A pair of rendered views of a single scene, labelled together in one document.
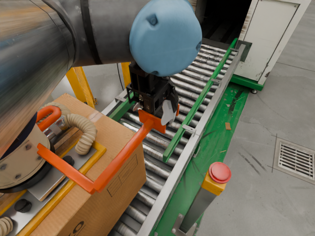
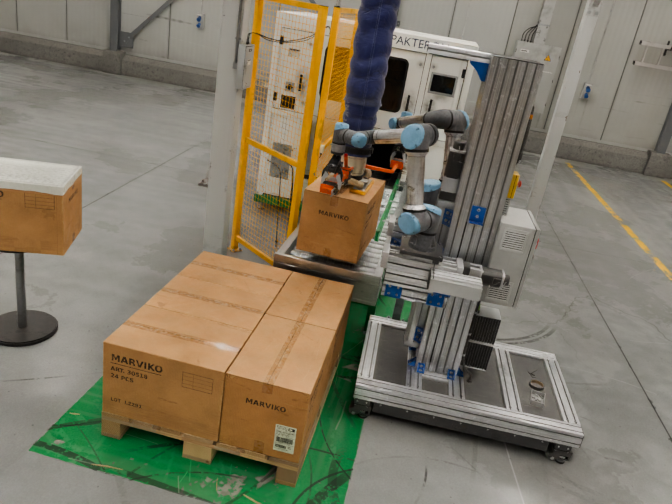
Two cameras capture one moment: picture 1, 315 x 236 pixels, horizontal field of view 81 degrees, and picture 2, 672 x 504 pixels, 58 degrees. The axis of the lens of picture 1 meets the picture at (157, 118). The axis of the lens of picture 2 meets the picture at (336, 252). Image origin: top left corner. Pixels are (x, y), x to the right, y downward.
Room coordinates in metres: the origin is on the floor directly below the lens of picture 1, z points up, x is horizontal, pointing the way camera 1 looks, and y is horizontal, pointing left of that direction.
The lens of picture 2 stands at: (-3.26, 1.83, 2.16)
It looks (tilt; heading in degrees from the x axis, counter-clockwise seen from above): 23 degrees down; 337
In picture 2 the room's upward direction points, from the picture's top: 10 degrees clockwise
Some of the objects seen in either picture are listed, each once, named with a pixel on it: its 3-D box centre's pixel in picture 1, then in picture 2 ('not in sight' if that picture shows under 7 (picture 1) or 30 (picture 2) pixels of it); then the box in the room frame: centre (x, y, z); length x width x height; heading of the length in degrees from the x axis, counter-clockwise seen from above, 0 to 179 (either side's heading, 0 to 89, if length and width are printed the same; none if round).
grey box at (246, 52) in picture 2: not in sight; (245, 66); (1.09, 0.94, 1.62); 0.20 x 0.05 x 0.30; 150
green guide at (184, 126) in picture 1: (214, 84); (393, 206); (1.18, -0.47, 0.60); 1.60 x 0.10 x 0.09; 150
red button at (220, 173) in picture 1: (219, 173); not in sight; (0.24, -0.20, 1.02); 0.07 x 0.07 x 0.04
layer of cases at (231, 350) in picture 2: not in sight; (243, 340); (-0.45, 1.11, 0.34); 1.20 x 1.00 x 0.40; 150
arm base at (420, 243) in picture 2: not in sight; (424, 238); (-0.69, 0.28, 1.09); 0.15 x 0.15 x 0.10
